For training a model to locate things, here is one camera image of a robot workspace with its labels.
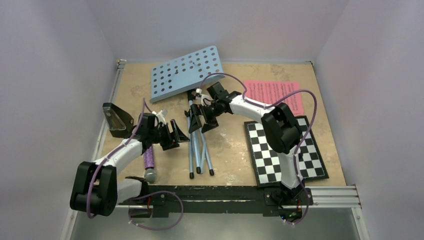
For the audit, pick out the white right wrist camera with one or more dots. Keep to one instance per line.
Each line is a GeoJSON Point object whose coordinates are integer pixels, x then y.
{"type": "Point", "coordinates": [199, 95]}

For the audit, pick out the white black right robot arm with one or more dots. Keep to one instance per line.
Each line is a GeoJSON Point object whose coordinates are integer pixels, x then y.
{"type": "Point", "coordinates": [282, 130]}

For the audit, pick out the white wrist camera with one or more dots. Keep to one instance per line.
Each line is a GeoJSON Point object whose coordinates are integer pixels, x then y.
{"type": "Point", "coordinates": [199, 95]}
{"type": "Point", "coordinates": [161, 116]}

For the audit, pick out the black metronome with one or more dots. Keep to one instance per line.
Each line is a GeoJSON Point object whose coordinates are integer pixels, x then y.
{"type": "Point", "coordinates": [120, 123]}

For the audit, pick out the light blue music stand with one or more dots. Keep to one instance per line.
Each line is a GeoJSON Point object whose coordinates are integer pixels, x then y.
{"type": "Point", "coordinates": [183, 75]}

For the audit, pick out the black white chessboard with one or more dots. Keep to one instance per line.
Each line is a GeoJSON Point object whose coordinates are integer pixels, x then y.
{"type": "Point", "coordinates": [265, 161]}

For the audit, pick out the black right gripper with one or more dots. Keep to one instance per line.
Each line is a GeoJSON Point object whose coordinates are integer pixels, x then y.
{"type": "Point", "coordinates": [210, 123]}

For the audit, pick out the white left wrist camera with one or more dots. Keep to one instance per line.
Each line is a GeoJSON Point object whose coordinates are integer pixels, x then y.
{"type": "Point", "coordinates": [161, 116]}

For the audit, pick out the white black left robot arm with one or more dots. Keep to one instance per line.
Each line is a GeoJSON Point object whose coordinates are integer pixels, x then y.
{"type": "Point", "coordinates": [96, 190]}

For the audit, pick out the black base frame rail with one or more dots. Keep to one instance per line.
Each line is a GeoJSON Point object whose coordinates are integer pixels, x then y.
{"type": "Point", "coordinates": [267, 202]}

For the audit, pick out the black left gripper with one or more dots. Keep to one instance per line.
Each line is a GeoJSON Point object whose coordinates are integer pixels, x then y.
{"type": "Point", "coordinates": [169, 142]}

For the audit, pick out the purple glitter microphone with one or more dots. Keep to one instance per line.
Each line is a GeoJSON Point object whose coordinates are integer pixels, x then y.
{"type": "Point", "coordinates": [150, 173]}

